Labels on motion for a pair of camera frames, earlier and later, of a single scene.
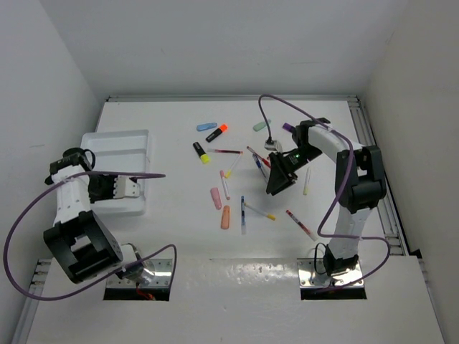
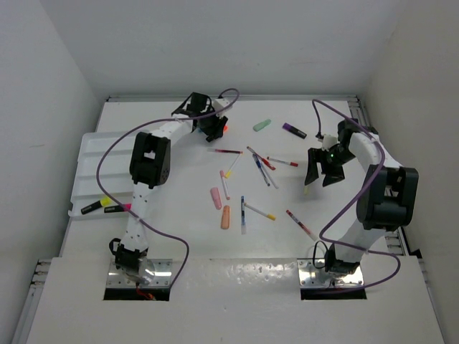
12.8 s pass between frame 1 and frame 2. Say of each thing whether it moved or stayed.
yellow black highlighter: moved
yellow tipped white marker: stayed
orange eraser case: stayed
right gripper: moved
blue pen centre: stayed
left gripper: moved
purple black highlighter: stayed
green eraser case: stayed
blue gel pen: stayed
